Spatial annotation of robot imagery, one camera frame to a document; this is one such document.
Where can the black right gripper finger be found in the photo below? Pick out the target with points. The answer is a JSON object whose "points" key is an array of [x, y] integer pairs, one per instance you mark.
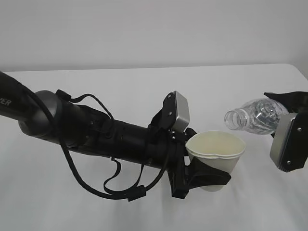
{"points": [[291, 102]]}

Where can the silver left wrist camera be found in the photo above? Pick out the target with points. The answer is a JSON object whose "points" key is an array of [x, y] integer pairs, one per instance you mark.
{"points": [[174, 114]]}

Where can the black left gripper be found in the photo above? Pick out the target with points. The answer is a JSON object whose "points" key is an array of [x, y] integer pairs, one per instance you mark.
{"points": [[200, 175]]}

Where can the clear water bottle green label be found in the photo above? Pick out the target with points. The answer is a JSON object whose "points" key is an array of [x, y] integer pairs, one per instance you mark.
{"points": [[260, 116]]}

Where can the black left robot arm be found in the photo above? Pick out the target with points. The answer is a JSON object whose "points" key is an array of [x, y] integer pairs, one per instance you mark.
{"points": [[61, 119]]}

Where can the white paper cup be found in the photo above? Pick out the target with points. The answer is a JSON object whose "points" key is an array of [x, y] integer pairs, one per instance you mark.
{"points": [[217, 149]]}

